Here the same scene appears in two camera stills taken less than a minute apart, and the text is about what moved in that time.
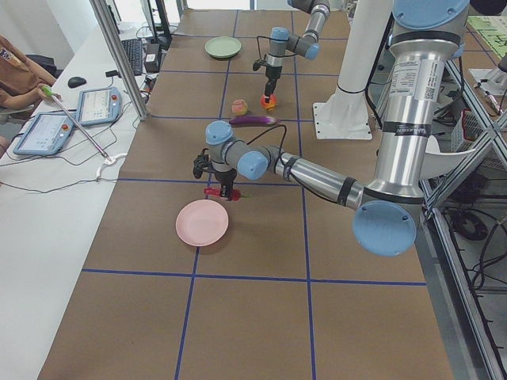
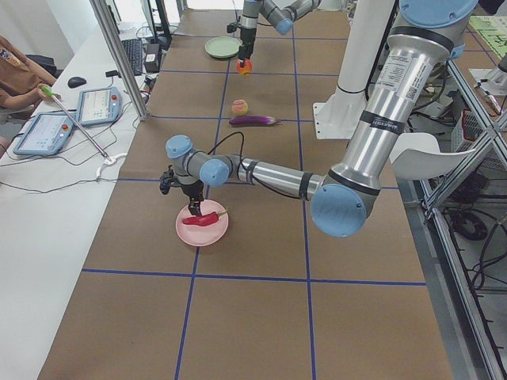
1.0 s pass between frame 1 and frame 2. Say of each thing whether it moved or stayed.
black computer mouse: stayed
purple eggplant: stayed
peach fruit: stayed
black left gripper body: moved
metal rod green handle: stayed
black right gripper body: moved
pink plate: stayed
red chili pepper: moved
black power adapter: stayed
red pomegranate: moved
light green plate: stayed
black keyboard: stayed
